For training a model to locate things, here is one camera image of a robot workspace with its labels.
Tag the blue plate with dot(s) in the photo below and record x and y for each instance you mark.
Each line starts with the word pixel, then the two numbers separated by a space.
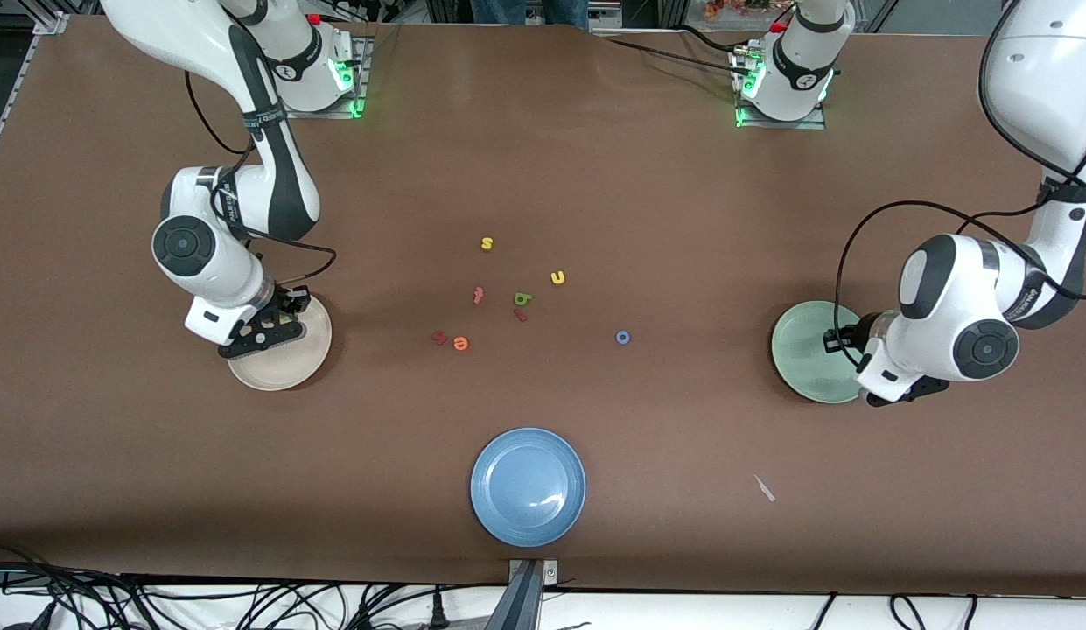
pixel 528 487

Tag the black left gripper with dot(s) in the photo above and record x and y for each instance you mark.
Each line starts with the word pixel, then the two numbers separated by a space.
pixel 851 337

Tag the aluminium table frame rail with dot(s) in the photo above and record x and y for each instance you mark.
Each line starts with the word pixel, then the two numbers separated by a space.
pixel 17 83

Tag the light green plate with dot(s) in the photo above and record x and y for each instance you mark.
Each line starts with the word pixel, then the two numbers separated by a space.
pixel 801 359

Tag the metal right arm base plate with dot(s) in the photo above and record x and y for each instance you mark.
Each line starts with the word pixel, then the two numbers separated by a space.
pixel 284 115

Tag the beige brown plate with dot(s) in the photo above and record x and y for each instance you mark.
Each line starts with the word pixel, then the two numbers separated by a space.
pixel 280 372

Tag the person in blue jeans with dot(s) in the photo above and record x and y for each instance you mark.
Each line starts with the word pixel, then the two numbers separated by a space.
pixel 507 9

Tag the black power plug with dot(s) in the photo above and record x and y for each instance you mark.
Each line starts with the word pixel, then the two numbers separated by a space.
pixel 437 612

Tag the white paper scrap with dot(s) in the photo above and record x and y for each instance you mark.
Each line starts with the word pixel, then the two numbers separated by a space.
pixel 764 488

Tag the orange decorative object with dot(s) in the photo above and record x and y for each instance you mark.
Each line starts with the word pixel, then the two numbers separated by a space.
pixel 726 9

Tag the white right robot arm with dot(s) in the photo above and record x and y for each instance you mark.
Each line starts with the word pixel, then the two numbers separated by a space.
pixel 210 262

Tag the brown table cover sheet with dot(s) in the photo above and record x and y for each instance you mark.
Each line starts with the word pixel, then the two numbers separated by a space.
pixel 648 420

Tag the silver camera mount bracket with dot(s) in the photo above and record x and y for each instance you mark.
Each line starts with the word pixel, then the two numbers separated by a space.
pixel 550 573

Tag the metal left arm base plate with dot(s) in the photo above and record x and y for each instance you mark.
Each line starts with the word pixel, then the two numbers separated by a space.
pixel 761 124

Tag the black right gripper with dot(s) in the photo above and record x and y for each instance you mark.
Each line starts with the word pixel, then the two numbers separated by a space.
pixel 288 305

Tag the aluminium table corner bracket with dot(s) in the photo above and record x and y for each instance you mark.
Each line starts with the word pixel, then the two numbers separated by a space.
pixel 51 24

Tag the grey camera mount pole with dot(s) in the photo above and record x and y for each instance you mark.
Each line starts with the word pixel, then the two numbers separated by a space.
pixel 518 608

